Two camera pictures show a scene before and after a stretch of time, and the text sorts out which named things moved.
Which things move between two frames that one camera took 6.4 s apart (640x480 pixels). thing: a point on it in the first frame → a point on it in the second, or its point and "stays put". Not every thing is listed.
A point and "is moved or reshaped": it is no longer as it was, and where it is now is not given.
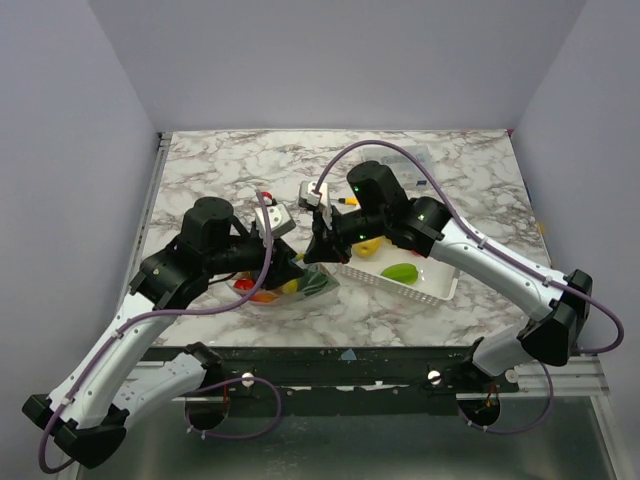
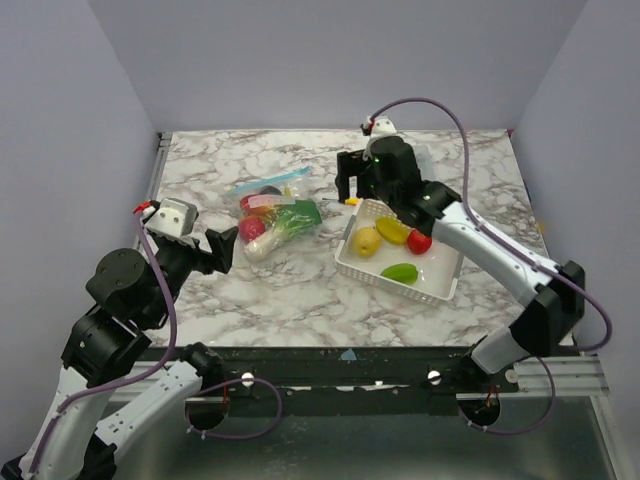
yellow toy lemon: x=368 y=247 stays put
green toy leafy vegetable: x=315 y=281 is moved or reshaped
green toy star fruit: x=402 y=272 stays put
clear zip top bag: x=316 y=278 → x=276 y=212
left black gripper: x=283 y=268 → x=223 y=247
